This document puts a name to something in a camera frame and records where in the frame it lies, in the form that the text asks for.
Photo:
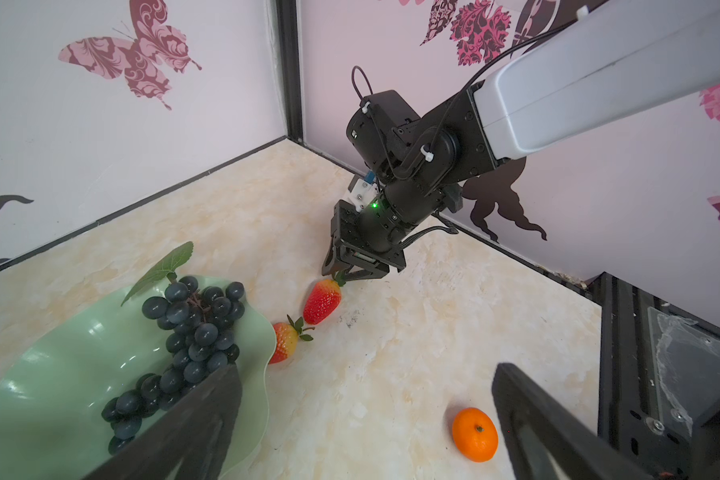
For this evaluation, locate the orange mandarin right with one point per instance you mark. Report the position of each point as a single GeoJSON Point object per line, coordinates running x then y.
{"type": "Point", "coordinates": [474, 435]}

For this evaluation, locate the red strawberry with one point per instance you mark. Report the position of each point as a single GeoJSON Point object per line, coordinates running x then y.
{"type": "Point", "coordinates": [324, 299]}
{"type": "Point", "coordinates": [288, 335]}

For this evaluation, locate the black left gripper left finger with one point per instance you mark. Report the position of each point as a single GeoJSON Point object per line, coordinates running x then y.
{"type": "Point", "coordinates": [190, 441]}

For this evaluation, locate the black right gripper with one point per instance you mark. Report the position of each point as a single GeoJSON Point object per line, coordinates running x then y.
{"type": "Point", "coordinates": [351, 257]}

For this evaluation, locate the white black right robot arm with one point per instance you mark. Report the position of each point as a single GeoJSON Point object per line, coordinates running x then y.
{"type": "Point", "coordinates": [605, 64]}

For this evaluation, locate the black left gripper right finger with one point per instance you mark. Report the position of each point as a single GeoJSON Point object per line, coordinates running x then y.
{"type": "Point", "coordinates": [544, 440]}

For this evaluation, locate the dark grape bunch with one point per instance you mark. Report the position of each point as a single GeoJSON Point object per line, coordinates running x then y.
{"type": "Point", "coordinates": [201, 340]}

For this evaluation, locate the black base frame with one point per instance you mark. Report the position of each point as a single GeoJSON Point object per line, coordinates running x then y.
{"type": "Point", "coordinates": [659, 399]}

